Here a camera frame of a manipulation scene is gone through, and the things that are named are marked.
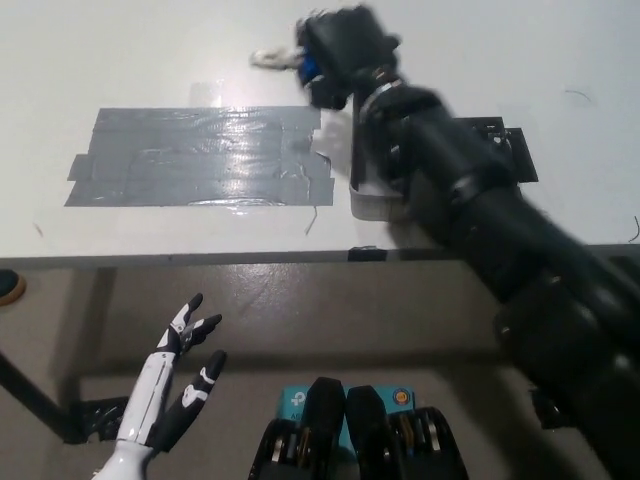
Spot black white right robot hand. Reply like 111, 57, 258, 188
294, 4, 401, 109

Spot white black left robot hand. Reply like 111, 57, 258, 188
94, 293, 227, 480

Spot blue handled pliers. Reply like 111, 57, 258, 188
248, 45, 324, 86

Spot grey plastic basket container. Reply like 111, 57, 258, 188
348, 94, 416, 222

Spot black metal table leg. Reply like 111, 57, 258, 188
0, 349, 84, 444

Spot teal cardboard box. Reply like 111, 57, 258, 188
278, 383, 416, 449

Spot round black brown object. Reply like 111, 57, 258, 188
0, 268, 27, 307

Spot small black tape strip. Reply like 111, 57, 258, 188
347, 245, 389, 263

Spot grey duct tape patch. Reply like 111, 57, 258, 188
63, 105, 335, 209

